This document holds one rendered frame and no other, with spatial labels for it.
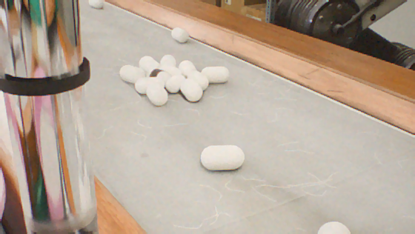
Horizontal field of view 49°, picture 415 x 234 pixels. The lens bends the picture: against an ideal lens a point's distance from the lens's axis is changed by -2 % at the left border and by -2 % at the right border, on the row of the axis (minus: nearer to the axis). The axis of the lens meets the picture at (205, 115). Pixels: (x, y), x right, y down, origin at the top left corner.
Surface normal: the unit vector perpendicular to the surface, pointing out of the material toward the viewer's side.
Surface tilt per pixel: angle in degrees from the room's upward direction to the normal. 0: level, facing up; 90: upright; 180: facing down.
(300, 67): 45
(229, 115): 0
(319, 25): 89
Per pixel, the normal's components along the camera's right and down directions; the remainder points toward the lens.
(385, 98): -0.55, -0.48
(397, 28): -0.85, 0.21
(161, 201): 0.03, -0.90
